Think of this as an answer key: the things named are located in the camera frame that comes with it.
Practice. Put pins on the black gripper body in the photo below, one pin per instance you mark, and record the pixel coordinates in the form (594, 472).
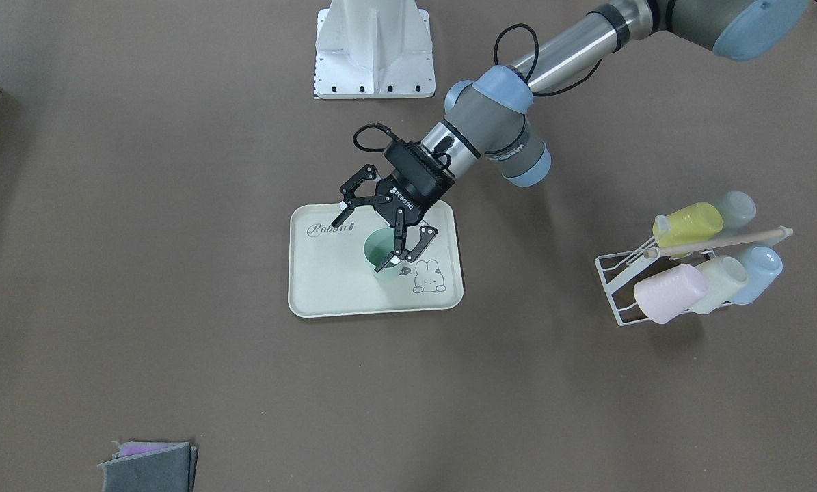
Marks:
(418, 193)

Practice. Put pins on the green cup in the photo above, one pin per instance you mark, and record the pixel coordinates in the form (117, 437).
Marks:
(381, 256)

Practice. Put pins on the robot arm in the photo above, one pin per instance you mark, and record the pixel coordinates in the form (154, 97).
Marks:
(487, 118)

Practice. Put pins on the cream rabbit tray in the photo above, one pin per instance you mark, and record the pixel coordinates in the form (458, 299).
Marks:
(330, 275)

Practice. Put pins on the white cup rack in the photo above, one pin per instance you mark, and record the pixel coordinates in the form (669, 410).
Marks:
(619, 273)

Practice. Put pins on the pink cup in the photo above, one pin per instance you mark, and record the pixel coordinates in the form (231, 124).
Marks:
(664, 296)

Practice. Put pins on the yellow cup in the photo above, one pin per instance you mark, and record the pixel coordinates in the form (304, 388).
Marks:
(696, 223)

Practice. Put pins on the cream cup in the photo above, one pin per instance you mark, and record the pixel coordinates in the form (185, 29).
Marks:
(725, 276)

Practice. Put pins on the grey cup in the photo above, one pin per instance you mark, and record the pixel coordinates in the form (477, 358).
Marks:
(736, 208)

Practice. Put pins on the blue cup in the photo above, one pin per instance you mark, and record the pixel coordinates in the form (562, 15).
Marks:
(763, 266)

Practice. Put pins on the grey folded cloth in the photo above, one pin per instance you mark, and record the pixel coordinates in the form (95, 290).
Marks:
(151, 466)

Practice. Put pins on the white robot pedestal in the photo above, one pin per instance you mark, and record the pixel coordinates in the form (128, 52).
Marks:
(373, 49)

